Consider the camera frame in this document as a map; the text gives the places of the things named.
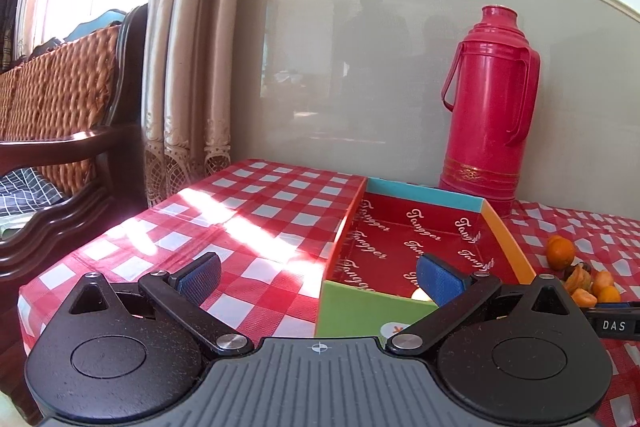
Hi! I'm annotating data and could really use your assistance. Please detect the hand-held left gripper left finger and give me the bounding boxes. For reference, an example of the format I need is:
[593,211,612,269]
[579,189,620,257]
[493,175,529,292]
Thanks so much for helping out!
[67,252,254,356]

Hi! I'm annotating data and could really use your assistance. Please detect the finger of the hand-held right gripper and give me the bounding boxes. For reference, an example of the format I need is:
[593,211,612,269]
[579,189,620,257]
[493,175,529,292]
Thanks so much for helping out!
[585,302,640,341]

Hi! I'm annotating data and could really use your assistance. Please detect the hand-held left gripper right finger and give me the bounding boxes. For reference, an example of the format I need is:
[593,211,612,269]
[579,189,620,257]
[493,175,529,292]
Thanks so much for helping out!
[386,254,583,354]

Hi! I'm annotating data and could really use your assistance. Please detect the colourful cardboard box red inside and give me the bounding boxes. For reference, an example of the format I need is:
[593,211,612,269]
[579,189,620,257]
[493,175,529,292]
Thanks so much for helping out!
[313,177,537,339]

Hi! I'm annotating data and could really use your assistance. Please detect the large orange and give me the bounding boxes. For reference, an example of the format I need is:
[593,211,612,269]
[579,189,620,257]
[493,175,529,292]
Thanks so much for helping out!
[546,235,576,270]

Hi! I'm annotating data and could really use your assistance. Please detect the red white checked tablecloth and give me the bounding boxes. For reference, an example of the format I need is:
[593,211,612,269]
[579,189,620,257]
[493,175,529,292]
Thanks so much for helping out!
[17,158,640,427]

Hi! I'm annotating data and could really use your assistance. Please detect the red thermos flask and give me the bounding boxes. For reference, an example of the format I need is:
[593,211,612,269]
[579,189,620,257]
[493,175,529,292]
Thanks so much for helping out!
[439,5,542,219]

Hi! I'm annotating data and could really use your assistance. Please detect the blue checked cloth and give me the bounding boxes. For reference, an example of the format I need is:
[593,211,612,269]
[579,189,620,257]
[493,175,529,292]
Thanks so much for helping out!
[0,165,66,221]

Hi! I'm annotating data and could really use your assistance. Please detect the beige embroidered curtain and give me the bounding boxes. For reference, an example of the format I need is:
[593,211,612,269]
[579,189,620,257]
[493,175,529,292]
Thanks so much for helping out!
[141,0,251,208]

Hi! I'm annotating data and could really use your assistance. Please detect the wooden sofa with wicker back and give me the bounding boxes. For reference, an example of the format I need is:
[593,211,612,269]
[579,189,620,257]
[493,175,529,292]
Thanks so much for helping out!
[0,3,151,308]

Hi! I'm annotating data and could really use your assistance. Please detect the light blue cloth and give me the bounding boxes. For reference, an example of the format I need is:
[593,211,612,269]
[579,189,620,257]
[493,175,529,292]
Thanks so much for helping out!
[64,9,129,42]

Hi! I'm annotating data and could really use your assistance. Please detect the dark hanging clothes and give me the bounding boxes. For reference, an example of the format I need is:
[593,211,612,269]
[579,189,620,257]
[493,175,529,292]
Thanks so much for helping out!
[0,0,21,74]

